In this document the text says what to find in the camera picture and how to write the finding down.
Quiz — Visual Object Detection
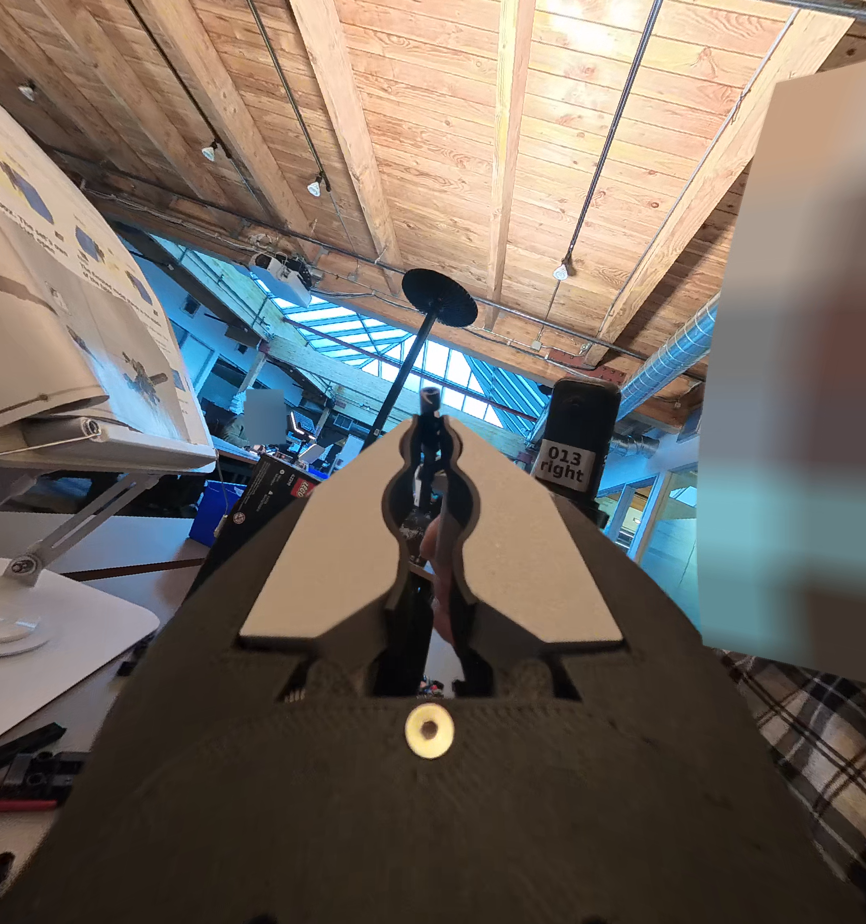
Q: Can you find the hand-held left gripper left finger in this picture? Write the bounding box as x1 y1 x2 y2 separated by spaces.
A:
239 419 434 697

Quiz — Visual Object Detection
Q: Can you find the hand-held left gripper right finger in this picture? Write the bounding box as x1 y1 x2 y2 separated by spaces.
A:
443 417 625 688

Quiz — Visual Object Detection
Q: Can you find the black toy axle connector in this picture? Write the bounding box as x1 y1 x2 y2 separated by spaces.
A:
411 462 448 510

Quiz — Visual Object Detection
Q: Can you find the toy instruction booklet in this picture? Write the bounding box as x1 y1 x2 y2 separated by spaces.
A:
0 76 213 449

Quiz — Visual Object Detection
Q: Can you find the grey desk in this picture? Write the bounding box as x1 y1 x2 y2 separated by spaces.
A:
0 513 210 924

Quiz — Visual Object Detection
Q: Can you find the person's right hand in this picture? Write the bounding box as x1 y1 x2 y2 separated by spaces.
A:
420 516 457 645

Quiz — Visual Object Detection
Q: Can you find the toy truck set box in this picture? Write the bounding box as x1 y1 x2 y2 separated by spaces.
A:
187 451 333 593

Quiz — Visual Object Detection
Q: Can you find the blue storage bin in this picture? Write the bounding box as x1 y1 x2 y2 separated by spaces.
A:
189 480 249 547

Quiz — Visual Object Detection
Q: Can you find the black vertical pole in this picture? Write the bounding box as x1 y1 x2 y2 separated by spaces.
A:
361 269 479 449

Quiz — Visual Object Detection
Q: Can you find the white book stand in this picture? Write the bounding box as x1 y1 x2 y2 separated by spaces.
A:
0 415 220 748

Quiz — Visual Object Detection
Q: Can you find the white ceiling projector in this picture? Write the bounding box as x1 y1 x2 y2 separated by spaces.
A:
248 253 314 308

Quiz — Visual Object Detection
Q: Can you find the pile of black toy beams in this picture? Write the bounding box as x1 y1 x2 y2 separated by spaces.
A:
0 635 159 924

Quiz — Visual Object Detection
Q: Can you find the silver ventilation duct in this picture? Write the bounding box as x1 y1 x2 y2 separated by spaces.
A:
617 292 719 420

